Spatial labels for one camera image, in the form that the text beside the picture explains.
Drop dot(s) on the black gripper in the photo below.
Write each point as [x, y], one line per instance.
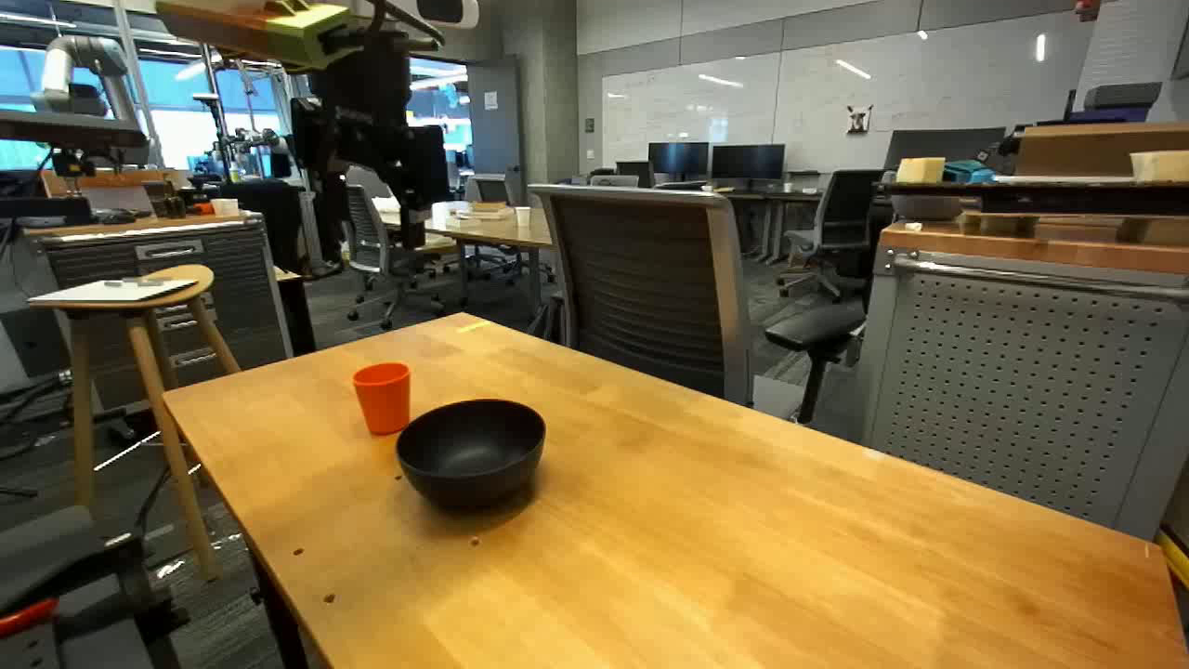
[366, 80]

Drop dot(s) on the orange plastic cup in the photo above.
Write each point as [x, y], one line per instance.
[383, 402]

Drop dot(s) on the black bowl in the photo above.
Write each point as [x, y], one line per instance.
[470, 465]

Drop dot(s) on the grey swivel chair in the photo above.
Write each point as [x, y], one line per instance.
[372, 246]

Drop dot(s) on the wooden background desk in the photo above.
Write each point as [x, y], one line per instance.
[495, 226]

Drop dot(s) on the grey cabinet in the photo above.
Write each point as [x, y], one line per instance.
[211, 291]

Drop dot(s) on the white board on stool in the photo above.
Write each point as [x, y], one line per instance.
[115, 291]

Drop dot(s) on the wooden stool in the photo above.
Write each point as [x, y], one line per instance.
[152, 374]

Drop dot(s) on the black computer monitor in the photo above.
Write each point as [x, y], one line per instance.
[749, 159]
[677, 159]

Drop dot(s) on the grey mesh chair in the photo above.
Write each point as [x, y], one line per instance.
[653, 291]

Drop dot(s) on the black office chair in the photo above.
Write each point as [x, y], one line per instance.
[822, 318]

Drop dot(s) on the yellow foam block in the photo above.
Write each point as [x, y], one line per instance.
[920, 169]

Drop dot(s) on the perforated grey metal cart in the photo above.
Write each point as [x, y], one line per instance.
[1026, 385]

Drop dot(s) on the wooden shelf rack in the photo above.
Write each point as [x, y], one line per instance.
[1063, 206]

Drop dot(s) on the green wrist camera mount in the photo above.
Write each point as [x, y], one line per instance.
[261, 26]

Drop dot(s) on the small wall poster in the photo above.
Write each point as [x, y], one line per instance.
[860, 120]

